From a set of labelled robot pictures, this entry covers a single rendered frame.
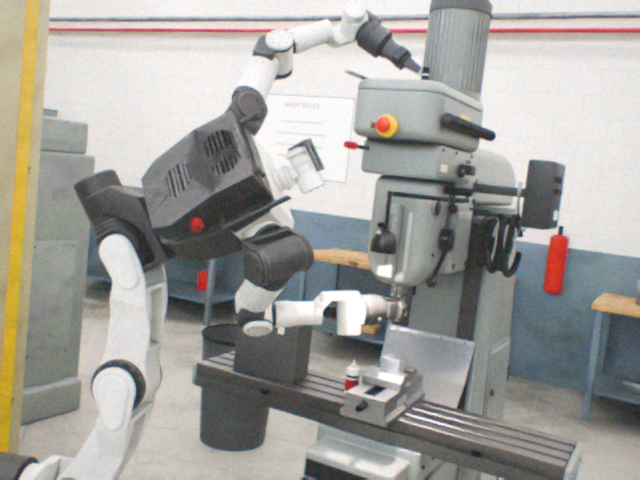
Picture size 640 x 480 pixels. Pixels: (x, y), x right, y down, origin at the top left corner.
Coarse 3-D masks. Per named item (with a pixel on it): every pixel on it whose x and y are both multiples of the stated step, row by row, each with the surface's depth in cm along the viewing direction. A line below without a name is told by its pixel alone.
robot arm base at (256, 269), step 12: (288, 228) 168; (252, 240) 161; (264, 240) 163; (252, 252) 157; (312, 252) 164; (252, 264) 158; (264, 264) 155; (312, 264) 165; (252, 276) 160; (264, 276) 157
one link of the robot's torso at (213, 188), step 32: (224, 128) 161; (160, 160) 168; (192, 160) 162; (224, 160) 158; (256, 160) 164; (160, 192) 165; (192, 192) 159; (224, 192) 156; (256, 192) 160; (160, 224) 161; (192, 224) 159; (224, 224) 161; (256, 224) 164; (288, 224) 172; (192, 256) 174
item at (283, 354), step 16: (240, 336) 225; (256, 336) 223; (272, 336) 221; (288, 336) 219; (304, 336) 223; (240, 352) 225; (256, 352) 223; (272, 352) 221; (288, 352) 219; (304, 352) 225; (240, 368) 226; (256, 368) 223; (272, 368) 221; (288, 368) 219; (304, 368) 227
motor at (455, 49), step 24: (432, 0) 221; (456, 0) 214; (480, 0) 214; (432, 24) 220; (456, 24) 215; (480, 24) 216; (432, 48) 219; (456, 48) 215; (480, 48) 217; (432, 72) 219; (456, 72) 216; (480, 72) 219; (480, 96) 222
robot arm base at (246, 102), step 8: (240, 96) 177; (248, 96) 179; (256, 96) 180; (232, 104) 176; (240, 104) 176; (248, 104) 178; (256, 104) 179; (264, 104) 181; (224, 112) 177; (240, 112) 176; (248, 112) 177; (264, 112) 180; (256, 120) 178; (248, 128) 177; (256, 128) 177
